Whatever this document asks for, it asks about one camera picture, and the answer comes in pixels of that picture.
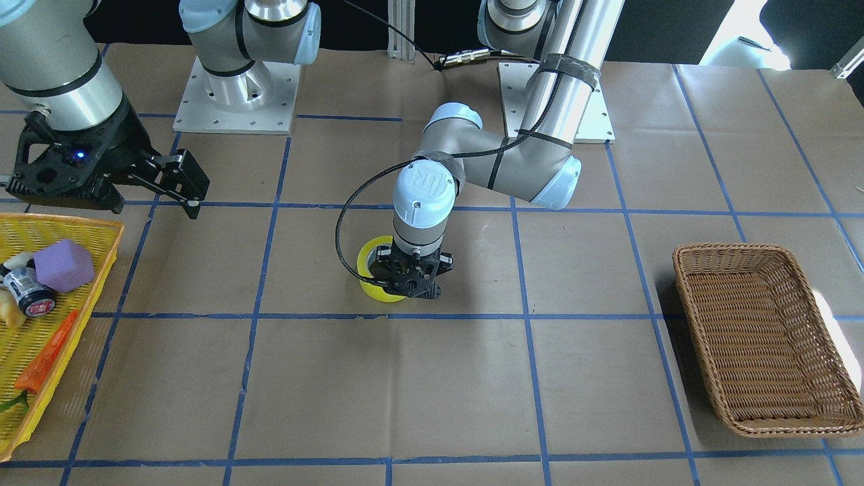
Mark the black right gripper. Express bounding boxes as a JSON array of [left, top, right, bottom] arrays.
[[40, 95, 210, 219]]

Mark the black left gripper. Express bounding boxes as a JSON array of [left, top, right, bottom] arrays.
[[375, 245, 454, 287]]

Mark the yellow tape roll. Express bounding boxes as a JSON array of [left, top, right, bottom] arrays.
[[356, 235, 405, 302]]

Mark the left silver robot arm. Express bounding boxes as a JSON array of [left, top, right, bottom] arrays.
[[359, 1, 624, 298]]

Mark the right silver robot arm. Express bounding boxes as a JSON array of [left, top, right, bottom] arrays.
[[1, 1, 322, 219]]

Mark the purple foam cube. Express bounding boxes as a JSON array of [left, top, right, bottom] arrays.
[[33, 239, 95, 294]]

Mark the yellow plastic basket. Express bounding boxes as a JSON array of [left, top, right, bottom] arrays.
[[1, 213, 126, 462]]

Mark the black white plush toy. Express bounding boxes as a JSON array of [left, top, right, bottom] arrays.
[[1, 252, 34, 277]]

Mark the small dark labelled jar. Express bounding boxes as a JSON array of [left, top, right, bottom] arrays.
[[2, 264, 57, 318]]

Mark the toy croissant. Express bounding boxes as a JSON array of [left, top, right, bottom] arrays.
[[0, 290, 26, 329]]

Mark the orange toy carrot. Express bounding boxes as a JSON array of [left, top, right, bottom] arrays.
[[1, 308, 80, 412]]

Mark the brown wicker basket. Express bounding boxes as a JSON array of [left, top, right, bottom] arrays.
[[672, 242, 862, 439]]

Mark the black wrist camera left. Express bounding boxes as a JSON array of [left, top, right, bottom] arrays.
[[374, 262, 441, 300]]

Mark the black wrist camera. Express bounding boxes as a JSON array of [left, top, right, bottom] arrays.
[[374, 262, 441, 300], [5, 105, 126, 213]]

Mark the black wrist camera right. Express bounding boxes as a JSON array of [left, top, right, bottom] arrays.
[[5, 105, 126, 213]]

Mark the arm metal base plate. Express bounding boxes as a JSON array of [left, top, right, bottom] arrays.
[[497, 61, 616, 144], [173, 59, 300, 135]]

